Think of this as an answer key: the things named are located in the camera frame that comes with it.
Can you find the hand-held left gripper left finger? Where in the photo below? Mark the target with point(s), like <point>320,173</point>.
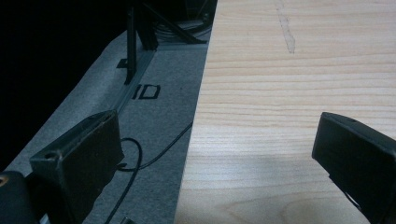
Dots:
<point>84,158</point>

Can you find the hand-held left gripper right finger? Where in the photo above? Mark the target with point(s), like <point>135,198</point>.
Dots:
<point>358,158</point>

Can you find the black metal stand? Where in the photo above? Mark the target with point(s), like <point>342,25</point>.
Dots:
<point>140,34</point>

